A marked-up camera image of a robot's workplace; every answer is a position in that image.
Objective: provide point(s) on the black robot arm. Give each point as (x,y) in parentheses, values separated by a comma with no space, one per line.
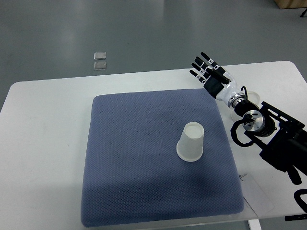
(282,139)

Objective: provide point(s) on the white paper tag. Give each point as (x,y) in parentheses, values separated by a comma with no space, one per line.
(254,196)

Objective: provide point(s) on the white table leg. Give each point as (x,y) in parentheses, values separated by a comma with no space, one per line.
(254,224)

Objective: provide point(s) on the black table control panel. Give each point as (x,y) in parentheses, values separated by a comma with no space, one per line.
(296,217)

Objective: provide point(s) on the upper metal floor plate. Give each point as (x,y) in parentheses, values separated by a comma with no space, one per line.
(99,55)

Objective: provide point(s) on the blue textured cushion mat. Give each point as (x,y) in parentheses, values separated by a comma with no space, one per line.
(132,171)

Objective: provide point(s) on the black tripod leg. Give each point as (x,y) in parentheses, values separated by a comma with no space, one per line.
(303,13)

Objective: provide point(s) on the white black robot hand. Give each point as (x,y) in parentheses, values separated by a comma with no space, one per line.
(221,87)

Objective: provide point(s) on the wooden box corner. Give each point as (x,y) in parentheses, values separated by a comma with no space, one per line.
(291,4)

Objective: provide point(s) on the white paper cup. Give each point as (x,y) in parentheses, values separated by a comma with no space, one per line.
(253,97)
(190,145)

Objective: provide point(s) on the white paper cup on mat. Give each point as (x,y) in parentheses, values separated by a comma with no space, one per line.
(190,145)

